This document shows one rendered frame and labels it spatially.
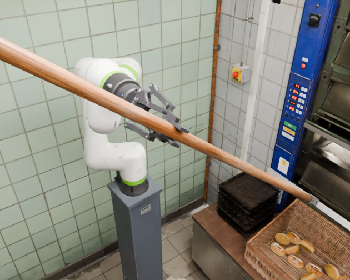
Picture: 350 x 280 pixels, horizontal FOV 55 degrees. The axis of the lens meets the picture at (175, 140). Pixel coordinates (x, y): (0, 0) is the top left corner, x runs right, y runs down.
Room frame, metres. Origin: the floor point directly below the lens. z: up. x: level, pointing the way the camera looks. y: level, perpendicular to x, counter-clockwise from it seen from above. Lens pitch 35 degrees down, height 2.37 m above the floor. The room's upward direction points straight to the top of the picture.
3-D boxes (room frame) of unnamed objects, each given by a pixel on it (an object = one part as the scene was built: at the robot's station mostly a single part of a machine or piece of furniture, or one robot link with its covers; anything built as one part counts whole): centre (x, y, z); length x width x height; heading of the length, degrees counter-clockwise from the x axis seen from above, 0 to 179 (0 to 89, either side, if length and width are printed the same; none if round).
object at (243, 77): (2.09, -0.43, 1.46); 0.10 x 0.07 x 0.10; 35
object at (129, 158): (1.27, 0.22, 1.36); 0.16 x 0.13 x 0.19; 87
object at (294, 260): (1.25, -0.73, 0.62); 0.10 x 0.07 x 0.05; 44
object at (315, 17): (1.72, -0.68, 1.92); 0.06 x 0.04 x 0.11; 35
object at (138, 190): (1.32, 0.24, 1.23); 0.26 x 0.15 x 0.06; 39
